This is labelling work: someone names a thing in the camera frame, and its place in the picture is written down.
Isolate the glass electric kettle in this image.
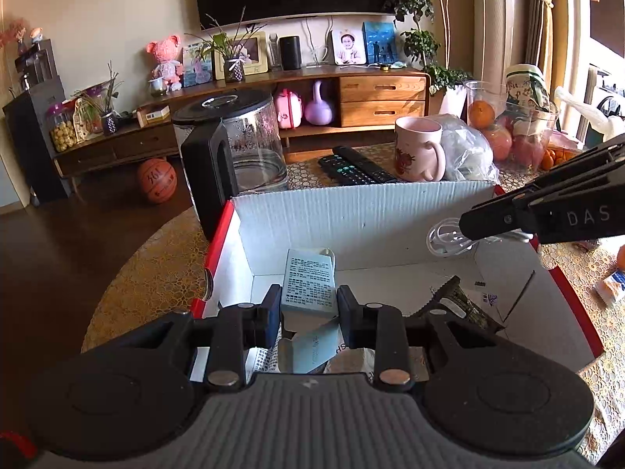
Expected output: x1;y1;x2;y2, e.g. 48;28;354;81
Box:
171;89;288;239

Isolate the pale blue medicine box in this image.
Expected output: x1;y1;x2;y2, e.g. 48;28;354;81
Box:
281;248;338;317

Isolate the black cylinder speaker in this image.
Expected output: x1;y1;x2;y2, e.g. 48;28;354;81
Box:
279;35;302;71

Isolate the small potted plant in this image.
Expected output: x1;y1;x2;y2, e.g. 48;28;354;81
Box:
189;7;265;82

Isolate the blue picture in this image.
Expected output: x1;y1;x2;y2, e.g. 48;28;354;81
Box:
362;21;398;64

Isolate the black remote control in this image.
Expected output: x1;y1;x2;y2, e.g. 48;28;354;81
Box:
318;155;373;185
333;145;398;184

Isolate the floral paper cup stack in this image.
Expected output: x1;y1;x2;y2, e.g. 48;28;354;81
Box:
505;64;557;119

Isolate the jar of yellow snacks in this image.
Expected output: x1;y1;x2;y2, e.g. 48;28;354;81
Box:
46;103;77;152

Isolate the red white cardboard box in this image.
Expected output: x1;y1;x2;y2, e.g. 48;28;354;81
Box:
191;181;604;371

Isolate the orange basketball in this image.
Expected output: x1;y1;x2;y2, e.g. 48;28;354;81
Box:
138;158;178;204

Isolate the pink pig plush toy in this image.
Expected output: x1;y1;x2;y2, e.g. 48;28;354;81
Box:
145;34;183;92

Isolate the pink white mug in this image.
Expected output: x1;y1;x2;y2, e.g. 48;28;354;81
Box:
394;116;446;182

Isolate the framed photo yellow frame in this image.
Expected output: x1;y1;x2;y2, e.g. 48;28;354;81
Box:
213;31;269;81

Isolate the blue white cracker packet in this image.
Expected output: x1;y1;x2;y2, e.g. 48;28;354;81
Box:
594;270;625;307

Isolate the purple gourd vase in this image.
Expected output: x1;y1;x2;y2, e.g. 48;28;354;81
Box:
304;81;334;126

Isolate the clear plastic fruit bowl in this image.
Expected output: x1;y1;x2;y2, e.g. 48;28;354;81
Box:
464;81;558;170

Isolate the pink toy bag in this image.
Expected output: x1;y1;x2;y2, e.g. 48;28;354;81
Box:
274;88;303;129

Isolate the potted green tree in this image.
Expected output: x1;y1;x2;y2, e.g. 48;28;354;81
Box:
387;0;471;94

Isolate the wooden tv cabinet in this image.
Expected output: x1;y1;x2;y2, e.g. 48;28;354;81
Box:
54;66;430;178

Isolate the baby portrait photo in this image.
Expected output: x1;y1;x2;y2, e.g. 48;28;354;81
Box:
332;28;366;66

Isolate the black snack packet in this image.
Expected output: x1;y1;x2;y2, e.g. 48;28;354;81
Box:
412;275;504;333

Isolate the clear crumpled plastic bag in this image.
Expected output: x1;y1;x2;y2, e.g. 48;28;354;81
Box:
429;115;499;183

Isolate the pile of tangerines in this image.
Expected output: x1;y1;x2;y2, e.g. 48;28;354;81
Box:
539;145;580;172

